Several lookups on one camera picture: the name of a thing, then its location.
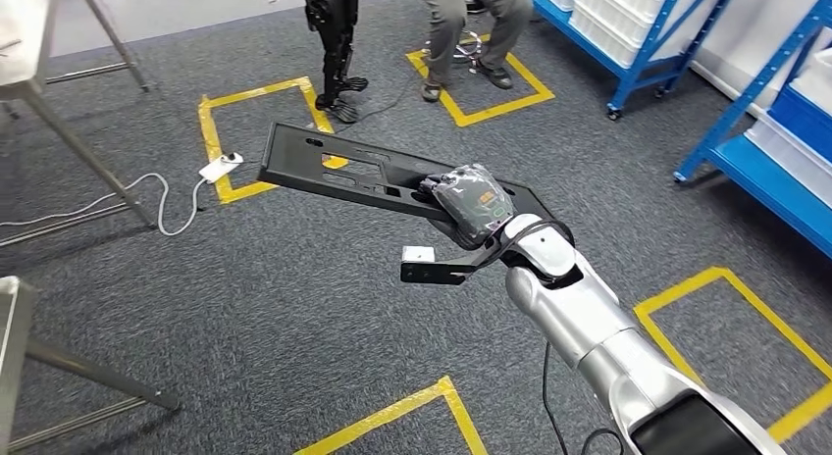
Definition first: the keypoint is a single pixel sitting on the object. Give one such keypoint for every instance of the blue steel shelf rack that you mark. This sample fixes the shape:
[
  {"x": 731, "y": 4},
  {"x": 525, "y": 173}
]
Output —
[
  {"x": 637, "y": 65},
  {"x": 767, "y": 179}
]

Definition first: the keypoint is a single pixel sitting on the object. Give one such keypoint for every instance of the white power strip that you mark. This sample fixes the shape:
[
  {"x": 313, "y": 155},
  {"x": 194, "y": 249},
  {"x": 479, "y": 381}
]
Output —
[{"x": 220, "y": 167}]

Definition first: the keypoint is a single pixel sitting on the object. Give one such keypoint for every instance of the long black plastic part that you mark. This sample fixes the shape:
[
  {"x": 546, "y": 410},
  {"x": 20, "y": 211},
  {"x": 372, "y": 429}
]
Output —
[{"x": 292, "y": 160}]

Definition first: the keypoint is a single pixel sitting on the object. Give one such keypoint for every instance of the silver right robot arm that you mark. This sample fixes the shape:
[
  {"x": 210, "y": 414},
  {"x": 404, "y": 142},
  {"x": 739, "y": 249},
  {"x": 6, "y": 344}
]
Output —
[{"x": 585, "y": 322}]

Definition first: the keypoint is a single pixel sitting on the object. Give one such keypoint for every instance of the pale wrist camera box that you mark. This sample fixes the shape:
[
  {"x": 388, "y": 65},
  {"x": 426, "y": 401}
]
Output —
[{"x": 417, "y": 254}]

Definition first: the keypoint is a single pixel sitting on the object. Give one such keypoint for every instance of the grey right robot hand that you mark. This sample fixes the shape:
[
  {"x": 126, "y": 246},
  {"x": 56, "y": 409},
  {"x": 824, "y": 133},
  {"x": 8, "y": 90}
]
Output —
[{"x": 471, "y": 205}]

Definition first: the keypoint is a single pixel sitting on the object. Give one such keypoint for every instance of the chrome stool base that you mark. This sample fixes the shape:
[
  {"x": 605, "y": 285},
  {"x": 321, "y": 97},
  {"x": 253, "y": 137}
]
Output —
[{"x": 469, "y": 49}]

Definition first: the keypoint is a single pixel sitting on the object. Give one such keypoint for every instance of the person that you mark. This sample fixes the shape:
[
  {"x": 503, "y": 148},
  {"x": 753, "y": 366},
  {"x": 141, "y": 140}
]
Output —
[{"x": 455, "y": 23}]

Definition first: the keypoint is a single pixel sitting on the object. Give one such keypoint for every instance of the yellow floor tape square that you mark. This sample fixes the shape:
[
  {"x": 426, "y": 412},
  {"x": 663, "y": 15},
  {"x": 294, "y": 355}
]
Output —
[
  {"x": 209, "y": 140},
  {"x": 390, "y": 410},
  {"x": 494, "y": 113}
]

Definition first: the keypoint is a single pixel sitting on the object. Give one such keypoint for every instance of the steel table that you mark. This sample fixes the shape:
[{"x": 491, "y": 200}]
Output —
[{"x": 19, "y": 30}]

